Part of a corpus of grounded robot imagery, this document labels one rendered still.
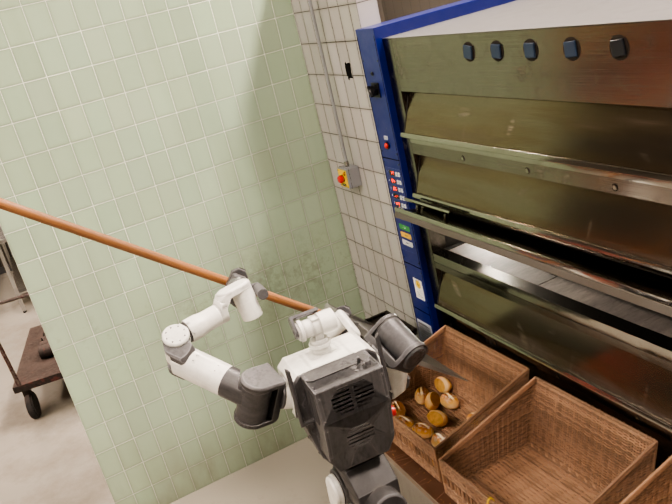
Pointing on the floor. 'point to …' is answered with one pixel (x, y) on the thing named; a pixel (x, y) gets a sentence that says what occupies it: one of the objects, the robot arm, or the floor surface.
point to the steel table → (13, 271)
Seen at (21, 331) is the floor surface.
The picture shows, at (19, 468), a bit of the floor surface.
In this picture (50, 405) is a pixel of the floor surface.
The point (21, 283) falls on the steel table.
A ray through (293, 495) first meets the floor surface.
